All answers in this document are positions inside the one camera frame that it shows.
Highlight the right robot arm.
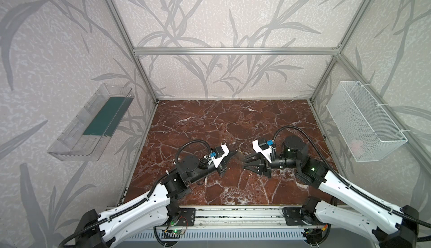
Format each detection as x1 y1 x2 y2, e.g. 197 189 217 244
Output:
244 135 419 248

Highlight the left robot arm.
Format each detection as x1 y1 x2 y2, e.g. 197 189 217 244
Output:
73 145 237 248

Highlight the pink object in basket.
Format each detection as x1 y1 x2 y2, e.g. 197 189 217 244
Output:
349 139 364 152

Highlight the small circuit board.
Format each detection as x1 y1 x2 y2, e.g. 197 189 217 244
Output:
163 228 186 239

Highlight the green felt pad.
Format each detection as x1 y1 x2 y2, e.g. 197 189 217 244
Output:
83 96 133 137

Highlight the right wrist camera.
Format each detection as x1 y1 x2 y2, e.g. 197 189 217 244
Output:
252 138 274 163

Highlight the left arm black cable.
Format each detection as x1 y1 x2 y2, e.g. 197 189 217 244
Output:
58 139 212 248

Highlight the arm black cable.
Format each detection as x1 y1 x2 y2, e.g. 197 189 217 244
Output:
58 139 212 248
272 125 431 242

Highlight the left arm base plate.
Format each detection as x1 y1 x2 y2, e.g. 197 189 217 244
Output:
168 207 196 227

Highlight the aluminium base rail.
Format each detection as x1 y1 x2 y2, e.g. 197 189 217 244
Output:
97 205 381 230

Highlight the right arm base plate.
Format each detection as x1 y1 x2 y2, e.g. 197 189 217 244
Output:
282 207 325 227

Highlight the white wire mesh basket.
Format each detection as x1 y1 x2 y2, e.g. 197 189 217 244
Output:
327 81 408 163

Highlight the clear plastic wall bin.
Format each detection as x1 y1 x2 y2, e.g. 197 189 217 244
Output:
47 84 135 162

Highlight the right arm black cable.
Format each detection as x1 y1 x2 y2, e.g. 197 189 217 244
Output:
272 125 431 242

